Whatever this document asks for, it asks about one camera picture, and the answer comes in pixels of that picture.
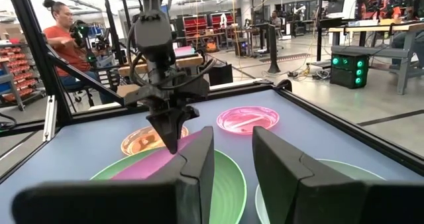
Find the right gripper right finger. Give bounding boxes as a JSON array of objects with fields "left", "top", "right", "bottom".
[{"left": 252, "top": 126, "right": 424, "bottom": 224}]

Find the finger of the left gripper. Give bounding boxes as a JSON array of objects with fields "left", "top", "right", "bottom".
[
  {"left": 145, "top": 109, "right": 187, "bottom": 155},
  {"left": 178, "top": 105, "right": 201, "bottom": 133}
]

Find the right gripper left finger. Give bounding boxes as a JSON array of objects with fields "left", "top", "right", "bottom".
[{"left": 11, "top": 126, "right": 215, "bottom": 224}]

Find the clear orange plastic plate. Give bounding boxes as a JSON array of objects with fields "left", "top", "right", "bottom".
[{"left": 120, "top": 125, "right": 189, "bottom": 156}]

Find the purple plastic plate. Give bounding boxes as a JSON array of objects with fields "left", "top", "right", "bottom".
[{"left": 111, "top": 129, "right": 203, "bottom": 182}]

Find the pale green plastic plate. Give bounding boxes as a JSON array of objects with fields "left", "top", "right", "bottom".
[{"left": 254, "top": 158, "right": 387, "bottom": 224}]

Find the clear pink plastic plate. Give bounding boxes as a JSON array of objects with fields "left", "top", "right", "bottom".
[{"left": 216, "top": 105, "right": 280, "bottom": 135}]

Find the wooden table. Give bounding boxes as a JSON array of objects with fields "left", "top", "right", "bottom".
[{"left": 117, "top": 53, "right": 205, "bottom": 78}]

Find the black box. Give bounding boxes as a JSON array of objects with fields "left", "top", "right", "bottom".
[{"left": 208, "top": 62, "right": 234, "bottom": 85}]

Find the red storage cabinet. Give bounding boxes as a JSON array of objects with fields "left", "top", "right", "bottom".
[
  {"left": 210, "top": 11, "right": 235, "bottom": 29},
  {"left": 182, "top": 14, "right": 209, "bottom": 38}
]

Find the large green plastic plate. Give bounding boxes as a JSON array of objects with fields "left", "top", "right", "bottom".
[{"left": 89, "top": 147, "right": 248, "bottom": 224}]

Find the black hand-held device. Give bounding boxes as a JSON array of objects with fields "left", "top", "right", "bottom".
[{"left": 69, "top": 20, "right": 90, "bottom": 48}]

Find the person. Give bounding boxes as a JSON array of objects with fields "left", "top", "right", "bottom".
[
  {"left": 270, "top": 11, "right": 282, "bottom": 29},
  {"left": 42, "top": 0, "right": 115, "bottom": 105}
]

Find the black computer with green lights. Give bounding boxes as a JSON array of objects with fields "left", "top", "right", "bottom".
[{"left": 329, "top": 53, "right": 370, "bottom": 89}]

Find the shelf with red bins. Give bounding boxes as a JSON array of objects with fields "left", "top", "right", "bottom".
[{"left": 0, "top": 43, "right": 42, "bottom": 111}]

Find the grey workbench with wooden top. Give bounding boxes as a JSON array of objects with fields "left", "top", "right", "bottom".
[{"left": 327, "top": 21, "right": 424, "bottom": 95}]

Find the dark monitor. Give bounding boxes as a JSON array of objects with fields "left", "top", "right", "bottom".
[{"left": 326, "top": 0, "right": 348, "bottom": 15}]

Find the black aluminium table frame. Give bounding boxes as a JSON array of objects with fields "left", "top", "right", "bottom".
[{"left": 0, "top": 0, "right": 424, "bottom": 185}]

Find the black floor post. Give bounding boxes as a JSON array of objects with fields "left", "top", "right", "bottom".
[{"left": 267, "top": 24, "right": 282, "bottom": 74}]

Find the silver frame bracket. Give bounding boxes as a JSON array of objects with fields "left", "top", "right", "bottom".
[{"left": 42, "top": 94, "right": 58, "bottom": 142}]

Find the floor power strip with cables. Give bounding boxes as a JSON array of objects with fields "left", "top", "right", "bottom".
[{"left": 287, "top": 64, "right": 329, "bottom": 82}]

